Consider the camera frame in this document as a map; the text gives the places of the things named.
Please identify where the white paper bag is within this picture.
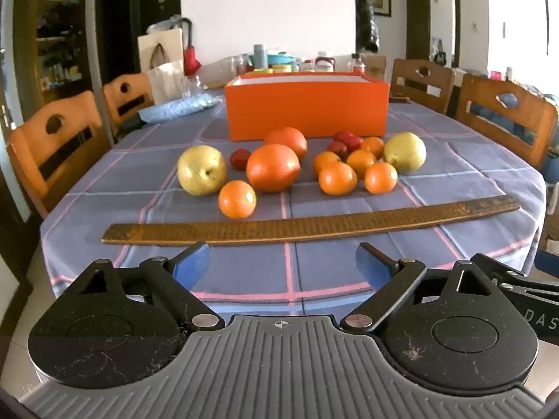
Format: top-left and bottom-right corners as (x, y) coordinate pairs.
(137, 27), (184, 73)

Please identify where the red folded umbrella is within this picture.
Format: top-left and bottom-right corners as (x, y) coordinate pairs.
(182, 16), (202, 77)

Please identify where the large orange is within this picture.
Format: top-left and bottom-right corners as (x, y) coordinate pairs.
(263, 127), (308, 161)
(246, 144), (303, 193)

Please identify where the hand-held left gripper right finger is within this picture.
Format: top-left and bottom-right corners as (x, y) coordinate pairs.
(340, 242), (503, 333)

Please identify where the long wooden ruler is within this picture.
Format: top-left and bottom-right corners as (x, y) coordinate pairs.
(101, 195), (521, 245)

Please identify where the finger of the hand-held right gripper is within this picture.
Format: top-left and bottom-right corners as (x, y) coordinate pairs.
(471, 252), (559, 304)
(536, 248), (559, 279)

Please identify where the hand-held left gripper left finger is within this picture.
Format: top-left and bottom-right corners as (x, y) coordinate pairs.
(65, 241), (225, 331)

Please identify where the brown cardboard carton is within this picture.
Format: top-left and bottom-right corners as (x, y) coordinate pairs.
(362, 55), (387, 81)

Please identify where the dark door frame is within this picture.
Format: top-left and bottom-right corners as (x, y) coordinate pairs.
(404, 0), (461, 68)

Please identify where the black hanging jacket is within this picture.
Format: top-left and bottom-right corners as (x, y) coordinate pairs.
(355, 0), (380, 53)

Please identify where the yellow pear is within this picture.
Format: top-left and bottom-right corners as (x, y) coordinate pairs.
(177, 145), (228, 196)
(383, 132), (427, 176)

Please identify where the dark shelf cabinet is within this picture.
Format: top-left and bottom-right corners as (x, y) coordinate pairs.
(17, 0), (94, 101)

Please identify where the wooden dining chair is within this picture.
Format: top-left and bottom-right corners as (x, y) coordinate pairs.
(100, 72), (155, 140)
(8, 90), (113, 220)
(389, 58), (456, 115)
(454, 73), (559, 171)

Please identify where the blue plastic bag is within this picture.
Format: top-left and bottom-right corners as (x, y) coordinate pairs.
(138, 95), (225, 123)

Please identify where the dark wooden door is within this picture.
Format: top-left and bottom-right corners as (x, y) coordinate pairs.
(95, 0), (182, 86)

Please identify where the orange cardboard box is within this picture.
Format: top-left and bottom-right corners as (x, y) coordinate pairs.
(224, 72), (390, 142)

